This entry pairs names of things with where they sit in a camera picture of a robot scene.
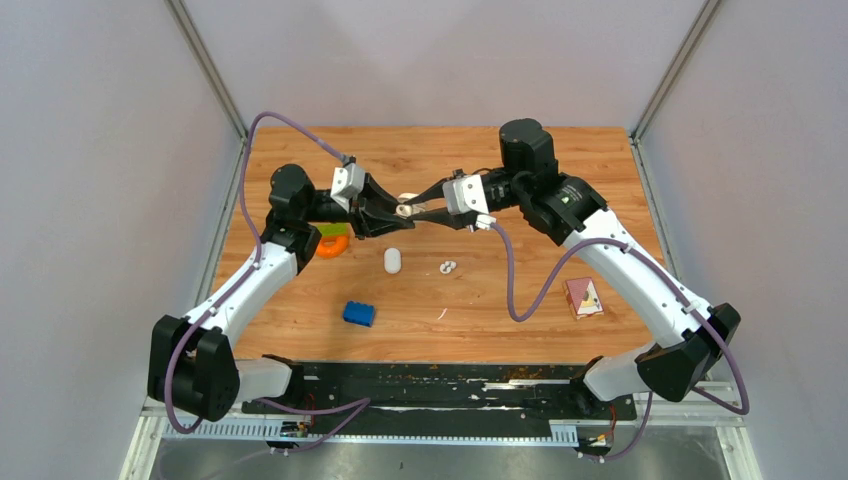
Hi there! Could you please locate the white oval pill case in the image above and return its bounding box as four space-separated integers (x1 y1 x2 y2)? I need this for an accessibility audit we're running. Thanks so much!
383 247 402 275

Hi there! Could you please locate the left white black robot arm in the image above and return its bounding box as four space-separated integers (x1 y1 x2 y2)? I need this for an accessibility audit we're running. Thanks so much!
147 163 414 433

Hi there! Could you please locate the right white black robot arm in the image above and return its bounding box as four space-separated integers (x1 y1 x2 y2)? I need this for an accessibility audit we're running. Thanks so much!
409 118 741 418

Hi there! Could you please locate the green toy block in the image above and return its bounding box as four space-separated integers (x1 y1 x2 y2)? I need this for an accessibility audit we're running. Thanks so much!
317 223 349 238

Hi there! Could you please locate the red card box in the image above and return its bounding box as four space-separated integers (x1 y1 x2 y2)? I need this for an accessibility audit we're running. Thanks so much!
563 277 604 320

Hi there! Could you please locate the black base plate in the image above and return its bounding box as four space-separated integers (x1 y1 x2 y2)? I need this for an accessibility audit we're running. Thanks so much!
274 362 637 437

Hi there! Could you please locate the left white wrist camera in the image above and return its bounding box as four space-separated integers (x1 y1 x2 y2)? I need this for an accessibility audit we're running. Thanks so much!
330 156 366 213

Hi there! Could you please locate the white eartips cluster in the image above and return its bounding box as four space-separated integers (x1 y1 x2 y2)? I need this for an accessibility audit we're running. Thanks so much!
439 261 457 274

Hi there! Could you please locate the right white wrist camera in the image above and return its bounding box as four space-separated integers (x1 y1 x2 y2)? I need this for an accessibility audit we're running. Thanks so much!
442 174 497 231

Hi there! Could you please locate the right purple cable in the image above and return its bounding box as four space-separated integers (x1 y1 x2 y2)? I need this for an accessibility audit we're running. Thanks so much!
490 221 751 463

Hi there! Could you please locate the white earbud charging case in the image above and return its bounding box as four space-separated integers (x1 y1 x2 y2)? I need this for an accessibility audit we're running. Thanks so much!
395 192 426 218

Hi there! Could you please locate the aluminium rail frame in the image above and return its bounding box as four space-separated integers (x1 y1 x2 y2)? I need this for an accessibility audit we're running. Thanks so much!
119 394 761 479

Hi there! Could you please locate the orange toy ring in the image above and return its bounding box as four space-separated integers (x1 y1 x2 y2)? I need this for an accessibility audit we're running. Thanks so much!
315 235 350 260

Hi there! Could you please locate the blue toy brick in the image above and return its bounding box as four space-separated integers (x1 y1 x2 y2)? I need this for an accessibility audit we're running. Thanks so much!
342 301 376 328

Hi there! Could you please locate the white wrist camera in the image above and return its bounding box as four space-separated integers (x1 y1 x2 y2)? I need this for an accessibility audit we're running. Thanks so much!
442 174 497 231
330 156 366 213

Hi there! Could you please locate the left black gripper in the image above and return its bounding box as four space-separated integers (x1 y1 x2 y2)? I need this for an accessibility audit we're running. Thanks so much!
303 173 416 241

